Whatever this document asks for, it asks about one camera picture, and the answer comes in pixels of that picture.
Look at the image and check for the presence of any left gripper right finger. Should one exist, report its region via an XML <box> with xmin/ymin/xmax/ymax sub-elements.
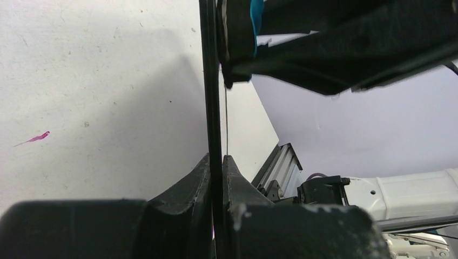
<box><xmin>221</xmin><ymin>156</ymin><xmax>390</xmax><ymax>258</ymax></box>

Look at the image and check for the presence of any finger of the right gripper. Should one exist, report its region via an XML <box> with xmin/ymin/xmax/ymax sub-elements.
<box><xmin>230</xmin><ymin>1</ymin><xmax>457</xmax><ymax>96</ymax></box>

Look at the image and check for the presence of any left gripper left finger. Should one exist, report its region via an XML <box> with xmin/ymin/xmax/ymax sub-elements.
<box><xmin>1</xmin><ymin>156</ymin><xmax>212</xmax><ymax>258</ymax></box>

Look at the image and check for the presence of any blue whiteboard eraser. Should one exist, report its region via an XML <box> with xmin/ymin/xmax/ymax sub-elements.
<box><xmin>217</xmin><ymin>0</ymin><xmax>264</xmax><ymax>89</ymax></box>

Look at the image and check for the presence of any small whiteboard black frame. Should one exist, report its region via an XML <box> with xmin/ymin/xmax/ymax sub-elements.
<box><xmin>199</xmin><ymin>0</ymin><xmax>230</xmax><ymax>258</ymax></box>

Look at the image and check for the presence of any aluminium right side rail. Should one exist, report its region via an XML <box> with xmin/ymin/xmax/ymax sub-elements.
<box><xmin>251</xmin><ymin>143</ymin><xmax>302</xmax><ymax>202</ymax></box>

